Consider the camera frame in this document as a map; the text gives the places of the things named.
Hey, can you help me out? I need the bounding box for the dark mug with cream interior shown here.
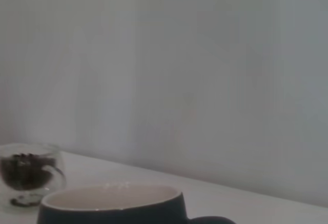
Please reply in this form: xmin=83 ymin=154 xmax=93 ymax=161
xmin=37 ymin=182 xmax=238 ymax=224

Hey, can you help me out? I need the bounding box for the double-walled glass cup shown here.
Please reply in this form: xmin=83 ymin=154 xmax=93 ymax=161
xmin=0 ymin=143 xmax=68 ymax=210

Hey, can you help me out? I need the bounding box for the coffee beans heap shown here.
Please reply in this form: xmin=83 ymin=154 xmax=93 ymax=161
xmin=0 ymin=153 xmax=58 ymax=191

